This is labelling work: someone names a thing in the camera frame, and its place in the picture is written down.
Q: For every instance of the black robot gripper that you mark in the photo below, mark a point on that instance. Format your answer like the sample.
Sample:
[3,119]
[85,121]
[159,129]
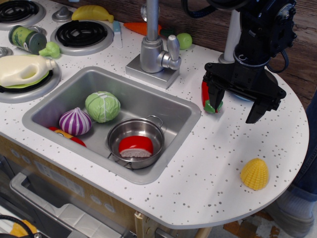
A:
[256,81]

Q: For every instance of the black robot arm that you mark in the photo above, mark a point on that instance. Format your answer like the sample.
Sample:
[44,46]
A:
[266,30]

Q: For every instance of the small steel pan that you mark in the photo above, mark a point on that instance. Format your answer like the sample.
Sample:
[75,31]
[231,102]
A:
[149,127]

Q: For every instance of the red and white toy sushi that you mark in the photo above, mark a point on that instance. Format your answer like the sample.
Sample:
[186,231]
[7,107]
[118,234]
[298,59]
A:
[136,146]

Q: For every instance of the blue round dish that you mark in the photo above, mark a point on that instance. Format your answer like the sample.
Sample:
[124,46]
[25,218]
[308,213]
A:
[242,96]

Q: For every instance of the red toy chili pepper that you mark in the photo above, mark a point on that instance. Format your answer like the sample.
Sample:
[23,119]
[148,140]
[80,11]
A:
[206,101]

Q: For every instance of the yellow toy corn piece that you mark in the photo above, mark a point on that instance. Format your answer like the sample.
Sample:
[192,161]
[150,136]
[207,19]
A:
[255,174]

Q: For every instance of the green toy lime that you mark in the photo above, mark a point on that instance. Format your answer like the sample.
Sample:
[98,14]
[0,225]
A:
[185,40]

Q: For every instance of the silver toy faucet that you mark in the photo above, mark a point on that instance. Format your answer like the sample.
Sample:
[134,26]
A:
[154,64]

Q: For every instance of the steel sink basin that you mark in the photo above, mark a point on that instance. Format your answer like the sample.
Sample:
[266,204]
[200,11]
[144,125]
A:
[176,116]

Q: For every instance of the orange toy carrot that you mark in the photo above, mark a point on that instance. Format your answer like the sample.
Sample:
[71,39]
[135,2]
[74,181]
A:
[141,28]

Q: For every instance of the grey shoe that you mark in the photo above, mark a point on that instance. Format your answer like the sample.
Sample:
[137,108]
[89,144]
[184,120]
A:
[293,212]

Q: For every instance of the green toy cabbage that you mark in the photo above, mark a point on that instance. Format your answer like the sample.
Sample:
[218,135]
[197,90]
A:
[102,106]

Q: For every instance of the blue and white toy knife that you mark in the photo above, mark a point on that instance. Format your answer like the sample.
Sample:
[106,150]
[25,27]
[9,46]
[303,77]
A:
[117,39]

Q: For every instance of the purple toy onion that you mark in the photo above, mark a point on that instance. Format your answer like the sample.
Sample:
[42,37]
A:
[75,122]

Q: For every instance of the black stove burner center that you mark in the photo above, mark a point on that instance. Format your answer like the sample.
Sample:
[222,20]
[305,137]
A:
[82,37]

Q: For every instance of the black stove burner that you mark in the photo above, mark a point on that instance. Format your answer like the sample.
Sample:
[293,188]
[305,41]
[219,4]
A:
[82,37]
[25,13]

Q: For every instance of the yellow toy banana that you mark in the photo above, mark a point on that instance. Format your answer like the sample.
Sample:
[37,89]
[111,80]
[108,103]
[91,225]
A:
[92,12]

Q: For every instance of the red and yellow toy ketchup bottle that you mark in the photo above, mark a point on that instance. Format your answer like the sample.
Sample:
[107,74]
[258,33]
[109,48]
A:
[66,135]

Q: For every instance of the green toy broccoli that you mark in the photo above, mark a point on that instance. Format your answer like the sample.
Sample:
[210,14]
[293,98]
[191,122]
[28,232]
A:
[51,50]

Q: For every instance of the silver stove knob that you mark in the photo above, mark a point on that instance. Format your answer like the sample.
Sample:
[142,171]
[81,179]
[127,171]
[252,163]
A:
[62,15]
[5,51]

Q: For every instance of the green toy plate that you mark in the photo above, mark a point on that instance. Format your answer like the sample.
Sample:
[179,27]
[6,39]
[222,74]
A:
[32,83]

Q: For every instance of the cream toy milk jug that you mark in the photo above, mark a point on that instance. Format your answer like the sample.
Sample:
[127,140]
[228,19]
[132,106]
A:
[23,69]

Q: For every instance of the green toy spice can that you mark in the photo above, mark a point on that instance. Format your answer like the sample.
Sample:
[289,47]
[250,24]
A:
[27,39]

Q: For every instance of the black stove burner top left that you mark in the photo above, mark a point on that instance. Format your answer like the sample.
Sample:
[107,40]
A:
[25,13]

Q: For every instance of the stove burner front left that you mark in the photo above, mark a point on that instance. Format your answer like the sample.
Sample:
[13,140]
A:
[13,96]

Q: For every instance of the silver stove knob left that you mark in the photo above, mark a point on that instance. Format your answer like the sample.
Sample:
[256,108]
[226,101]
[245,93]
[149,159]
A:
[5,51]

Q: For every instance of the yellow and black object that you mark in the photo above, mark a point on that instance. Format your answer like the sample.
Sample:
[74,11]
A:
[20,229]

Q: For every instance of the white vertical post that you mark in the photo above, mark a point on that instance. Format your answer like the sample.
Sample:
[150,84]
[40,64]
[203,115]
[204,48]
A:
[233,37]

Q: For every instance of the silver oven door handle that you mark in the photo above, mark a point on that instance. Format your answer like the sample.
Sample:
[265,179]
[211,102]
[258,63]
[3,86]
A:
[59,215]

